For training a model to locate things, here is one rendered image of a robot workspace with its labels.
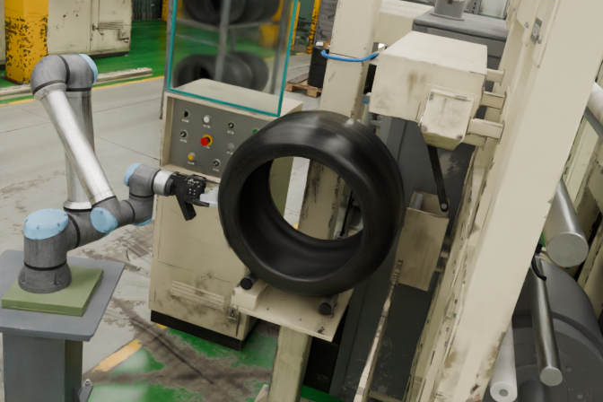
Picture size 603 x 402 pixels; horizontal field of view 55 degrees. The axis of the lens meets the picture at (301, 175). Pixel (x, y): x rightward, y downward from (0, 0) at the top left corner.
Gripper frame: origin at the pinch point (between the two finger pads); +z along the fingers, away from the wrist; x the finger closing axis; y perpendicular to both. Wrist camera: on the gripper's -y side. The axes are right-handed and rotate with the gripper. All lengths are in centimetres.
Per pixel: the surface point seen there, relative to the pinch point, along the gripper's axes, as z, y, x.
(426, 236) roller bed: 70, 1, 18
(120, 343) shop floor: -60, -110, 40
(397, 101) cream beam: 55, 58, -36
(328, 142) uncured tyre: 35, 35, -11
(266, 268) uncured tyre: 22.8, -11.2, -12.9
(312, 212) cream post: 26.8, -5.0, 25.3
